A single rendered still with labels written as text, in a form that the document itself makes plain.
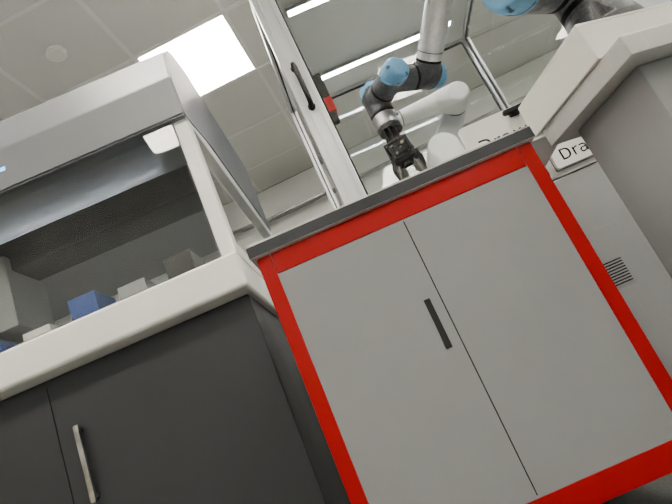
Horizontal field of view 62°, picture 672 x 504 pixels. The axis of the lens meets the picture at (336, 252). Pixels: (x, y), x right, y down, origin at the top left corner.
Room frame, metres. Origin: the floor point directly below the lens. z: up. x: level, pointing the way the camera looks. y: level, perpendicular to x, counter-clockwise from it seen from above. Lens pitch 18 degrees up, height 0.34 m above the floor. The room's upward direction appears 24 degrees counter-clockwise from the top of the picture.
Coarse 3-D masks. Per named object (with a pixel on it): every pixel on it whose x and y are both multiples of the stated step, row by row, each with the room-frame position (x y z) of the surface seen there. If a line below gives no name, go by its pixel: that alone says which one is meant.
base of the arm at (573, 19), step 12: (576, 0) 0.98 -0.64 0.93; (588, 0) 0.97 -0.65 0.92; (600, 0) 0.96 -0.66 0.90; (612, 0) 0.95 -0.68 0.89; (624, 0) 0.95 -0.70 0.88; (564, 12) 1.00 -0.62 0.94; (576, 12) 0.98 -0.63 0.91; (588, 12) 0.97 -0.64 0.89; (600, 12) 0.96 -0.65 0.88; (612, 12) 0.94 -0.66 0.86; (624, 12) 0.94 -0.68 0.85; (564, 24) 1.02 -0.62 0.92
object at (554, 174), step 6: (582, 162) 1.65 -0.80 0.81; (588, 162) 1.65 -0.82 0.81; (594, 162) 1.66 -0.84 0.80; (546, 168) 1.65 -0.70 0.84; (552, 168) 1.65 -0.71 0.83; (564, 168) 1.65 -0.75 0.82; (570, 168) 1.65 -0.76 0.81; (576, 168) 1.65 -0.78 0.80; (582, 168) 1.67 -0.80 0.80; (552, 174) 1.65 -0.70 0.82; (558, 174) 1.65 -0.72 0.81; (564, 174) 1.65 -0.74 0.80
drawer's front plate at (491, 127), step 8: (480, 120) 1.31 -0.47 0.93; (488, 120) 1.31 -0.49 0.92; (496, 120) 1.31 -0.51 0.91; (504, 120) 1.31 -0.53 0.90; (512, 120) 1.31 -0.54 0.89; (520, 120) 1.31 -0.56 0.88; (464, 128) 1.31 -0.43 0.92; (472, 128) 1.31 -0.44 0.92; (480, 128) 1.31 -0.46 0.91; (488, 128) 1.31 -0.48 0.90; (496, 128) 1.31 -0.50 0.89; (504, 128) 1.31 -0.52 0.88; (512, 128) 1.31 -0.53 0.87; (464, 136) 1.31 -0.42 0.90; (472, 136) 1.31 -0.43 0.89; (480, 136) 1.31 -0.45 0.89; (488, 136) 1.31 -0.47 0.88; (496, 136) 1.31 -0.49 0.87; (544, 136) 1.31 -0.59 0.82; (464, 144) 1.32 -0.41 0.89; (472, 144) 1.31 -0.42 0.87
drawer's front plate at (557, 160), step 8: (560, 144) 1.63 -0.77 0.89; (568, 144) 1.63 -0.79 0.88; (576, 144) 1.63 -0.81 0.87; (568, 152) 1.63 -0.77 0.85; (576, 152) 1.63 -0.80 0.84; (584, 152) 1.63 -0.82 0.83; (552, 160) 1.63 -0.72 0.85; (560, 160) 1.63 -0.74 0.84; (568, 160) 1.63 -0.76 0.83; (576, 160) 1.63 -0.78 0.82; (560, 168) 1.63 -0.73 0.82
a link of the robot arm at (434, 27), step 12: (432, 0) 1.27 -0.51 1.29; (444, 0) 1.27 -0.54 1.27; (432, 12) 1.29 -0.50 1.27; (444, 12) 1.30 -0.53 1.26; (432, 24) 1.32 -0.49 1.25; (444, 24) 1.32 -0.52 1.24; (420, 36) 1.36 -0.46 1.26; (432, 36) 1.34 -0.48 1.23; (444, 36) 1.35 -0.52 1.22; (420, 48) 1.37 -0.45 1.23; (432, 48) 1.36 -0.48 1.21; (420, 60) 1.40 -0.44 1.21; (432, 60) 1.39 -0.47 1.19; (420, 72) 1.40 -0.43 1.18; (432, 72) 1.42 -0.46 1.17; (444, 72) 1.44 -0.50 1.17; (420, 84) 1.42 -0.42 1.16; (432, 84) 1.45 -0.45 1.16
